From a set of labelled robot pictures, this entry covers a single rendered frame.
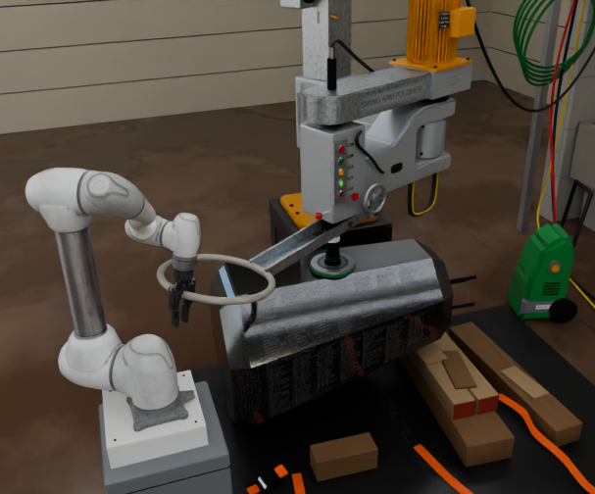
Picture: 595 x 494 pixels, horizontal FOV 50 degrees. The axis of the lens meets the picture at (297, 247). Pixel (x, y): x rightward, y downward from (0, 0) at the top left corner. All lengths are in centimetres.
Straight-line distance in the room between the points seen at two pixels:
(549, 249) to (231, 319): 210
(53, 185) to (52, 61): 689
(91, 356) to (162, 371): 23
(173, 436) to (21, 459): 154
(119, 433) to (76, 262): 58
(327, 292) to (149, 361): 118
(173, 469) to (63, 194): 94
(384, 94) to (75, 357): 167
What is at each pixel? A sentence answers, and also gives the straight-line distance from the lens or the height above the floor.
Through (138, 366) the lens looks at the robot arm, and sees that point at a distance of 211.
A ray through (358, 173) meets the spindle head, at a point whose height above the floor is 132.
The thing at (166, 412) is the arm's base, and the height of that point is 92.
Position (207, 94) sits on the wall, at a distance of 904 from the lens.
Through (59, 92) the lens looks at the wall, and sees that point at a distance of 889.
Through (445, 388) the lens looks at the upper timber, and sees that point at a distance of 335.
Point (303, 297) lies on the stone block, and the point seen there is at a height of 77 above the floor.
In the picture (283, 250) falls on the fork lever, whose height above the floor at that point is 100.
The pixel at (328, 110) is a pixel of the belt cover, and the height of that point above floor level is 164.
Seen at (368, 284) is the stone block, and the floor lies 77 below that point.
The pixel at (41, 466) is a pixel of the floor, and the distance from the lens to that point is 355.
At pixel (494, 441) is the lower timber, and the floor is 15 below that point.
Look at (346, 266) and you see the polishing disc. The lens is 309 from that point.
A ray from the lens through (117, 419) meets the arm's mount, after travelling 229.
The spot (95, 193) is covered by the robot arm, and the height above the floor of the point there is 170.
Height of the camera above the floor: 236
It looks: 27 degrees down
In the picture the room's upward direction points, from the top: 2 degrees counter-clockwise
